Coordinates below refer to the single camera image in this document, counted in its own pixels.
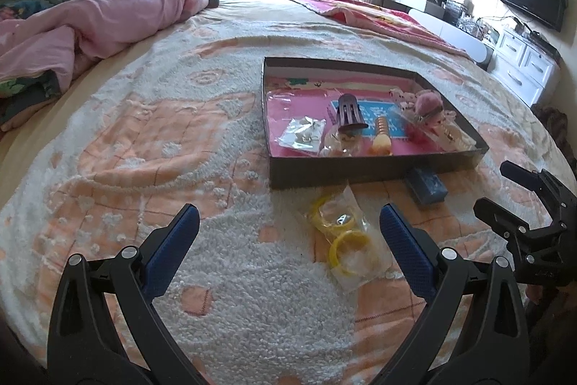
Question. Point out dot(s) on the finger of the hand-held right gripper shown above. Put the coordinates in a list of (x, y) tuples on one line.
[(518, 174), (493, 210)]

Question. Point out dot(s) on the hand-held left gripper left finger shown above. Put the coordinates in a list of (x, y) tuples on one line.
[(173, 243)]

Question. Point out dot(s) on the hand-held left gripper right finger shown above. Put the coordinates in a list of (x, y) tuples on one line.
[(405, 247)]

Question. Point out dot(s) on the shallow cardboard box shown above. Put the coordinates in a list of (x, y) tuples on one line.
[(360, 175)]

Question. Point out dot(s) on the clear bag with red item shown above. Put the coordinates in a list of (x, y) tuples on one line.
[(421, 134)]

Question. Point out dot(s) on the orange spiral hair clip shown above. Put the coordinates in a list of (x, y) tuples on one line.
[(382, 137)]

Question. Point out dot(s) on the dark brown hair claw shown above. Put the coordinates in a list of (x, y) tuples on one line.
[(350, 112)]

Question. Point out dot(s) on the brown fuzzy cloth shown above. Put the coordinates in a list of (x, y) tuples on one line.
[(552, 128)]

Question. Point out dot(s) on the small blue box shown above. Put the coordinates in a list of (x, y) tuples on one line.
[(426, 186)]

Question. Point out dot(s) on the bag of white flower clips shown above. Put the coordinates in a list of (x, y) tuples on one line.
[(455, 132)]

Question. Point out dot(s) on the peach patterned bedspread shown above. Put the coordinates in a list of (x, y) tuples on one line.
[(157, 150)]

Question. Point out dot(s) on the white drawer cabinet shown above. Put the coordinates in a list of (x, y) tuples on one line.
[(518, 64)]

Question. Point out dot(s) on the clear bag with brown item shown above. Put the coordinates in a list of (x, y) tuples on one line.
[(342, 143)]

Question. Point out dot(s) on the clear bag of earrings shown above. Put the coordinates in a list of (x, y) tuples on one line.
[(302, 133)]

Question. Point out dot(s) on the white low bench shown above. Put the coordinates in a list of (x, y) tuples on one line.
[(450, 31)]

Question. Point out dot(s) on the pink card with blue label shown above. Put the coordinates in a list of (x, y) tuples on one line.
[(306, 103)]

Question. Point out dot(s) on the pink printed blanket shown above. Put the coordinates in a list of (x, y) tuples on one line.
[(374, 17)]

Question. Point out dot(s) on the pink quilt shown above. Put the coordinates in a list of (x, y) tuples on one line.
[(112, 19)]

